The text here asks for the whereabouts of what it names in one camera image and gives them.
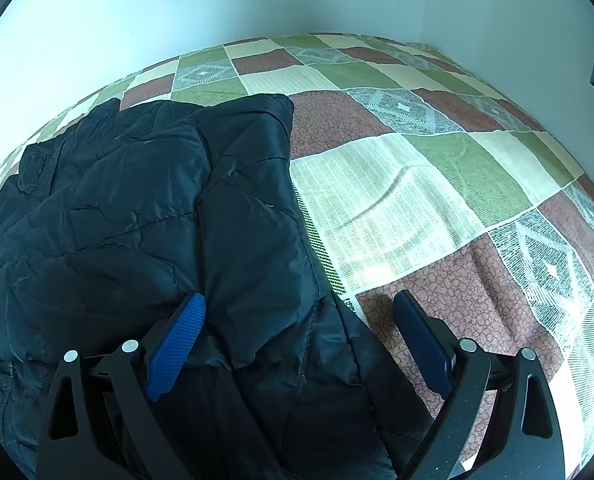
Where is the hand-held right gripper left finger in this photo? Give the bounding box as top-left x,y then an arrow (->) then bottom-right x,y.
37,291 -> 208,480

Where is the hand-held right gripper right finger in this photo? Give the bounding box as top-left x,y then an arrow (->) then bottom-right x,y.
393,289 -> 568,480

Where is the black quilted jacket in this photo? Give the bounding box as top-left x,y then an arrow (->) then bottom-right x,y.
0,93 -> 440,480

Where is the checkered patchwork bed sheet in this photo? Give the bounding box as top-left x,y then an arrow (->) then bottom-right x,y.
0,32 -> 594,480

